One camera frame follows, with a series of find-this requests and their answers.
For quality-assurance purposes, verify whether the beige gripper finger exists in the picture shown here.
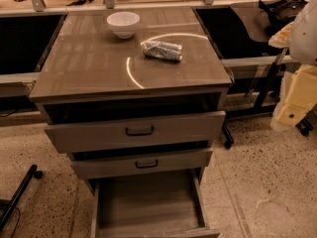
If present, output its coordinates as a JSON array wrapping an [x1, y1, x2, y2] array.
[[268, 23, 293, 49], [270, 64, 317, 131]]

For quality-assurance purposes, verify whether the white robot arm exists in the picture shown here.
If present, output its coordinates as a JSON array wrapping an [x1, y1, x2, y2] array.
[[268, 0, 317, 132]]

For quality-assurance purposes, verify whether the grey drawer cabinet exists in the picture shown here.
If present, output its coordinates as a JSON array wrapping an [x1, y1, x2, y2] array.
[[29, 5, 233, 238]]

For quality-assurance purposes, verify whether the bottom grey open drawer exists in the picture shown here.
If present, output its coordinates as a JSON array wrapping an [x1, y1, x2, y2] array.
[[90, 170, 220, 238]]

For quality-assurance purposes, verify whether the middle grey drawer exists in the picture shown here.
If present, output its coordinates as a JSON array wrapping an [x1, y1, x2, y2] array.
[[71, 148, 212, 179]]

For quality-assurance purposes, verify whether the top grey drawer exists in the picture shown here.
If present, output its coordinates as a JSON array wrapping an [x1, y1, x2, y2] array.
[[46, 111, 225, 153]]

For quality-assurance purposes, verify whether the black side table stand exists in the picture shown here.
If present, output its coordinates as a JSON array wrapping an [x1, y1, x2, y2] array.
[[221, 1, 315, 150]]

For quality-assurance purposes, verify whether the white ceramic bowl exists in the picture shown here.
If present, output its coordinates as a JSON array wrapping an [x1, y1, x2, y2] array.
[[107, 12, 140, 39]]

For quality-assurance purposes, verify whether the black floor stand leg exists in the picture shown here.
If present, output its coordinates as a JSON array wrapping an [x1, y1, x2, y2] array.
[[0, 165, 43, 232]]

